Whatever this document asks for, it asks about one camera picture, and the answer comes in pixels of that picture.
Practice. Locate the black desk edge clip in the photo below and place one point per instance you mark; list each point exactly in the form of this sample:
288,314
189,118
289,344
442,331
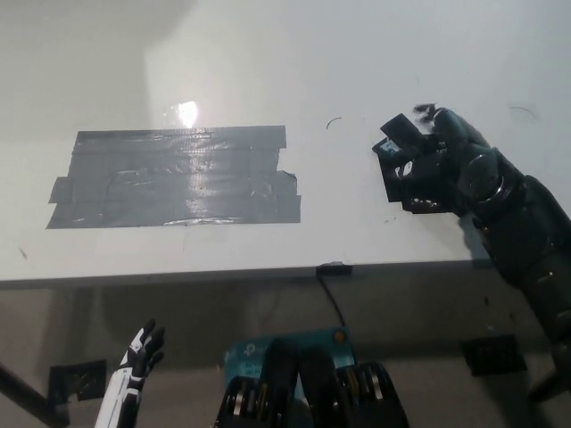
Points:
333,269

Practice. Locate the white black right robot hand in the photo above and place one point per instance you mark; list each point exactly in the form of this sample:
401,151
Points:
464,151

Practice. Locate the black tape patch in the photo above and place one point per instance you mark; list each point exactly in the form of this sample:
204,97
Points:
396,191

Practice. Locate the grey duct tape patch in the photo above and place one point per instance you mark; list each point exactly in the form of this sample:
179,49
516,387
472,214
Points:
178,178

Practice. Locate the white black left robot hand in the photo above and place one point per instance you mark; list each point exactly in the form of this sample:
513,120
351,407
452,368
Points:
122,383

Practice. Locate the dark slanted metal bar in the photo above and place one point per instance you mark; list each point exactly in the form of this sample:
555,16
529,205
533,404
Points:
31,394

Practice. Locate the black stapler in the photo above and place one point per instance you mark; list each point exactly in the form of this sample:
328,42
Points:
401,129

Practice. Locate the black teal robot torso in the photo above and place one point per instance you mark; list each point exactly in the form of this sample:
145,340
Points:
312,383

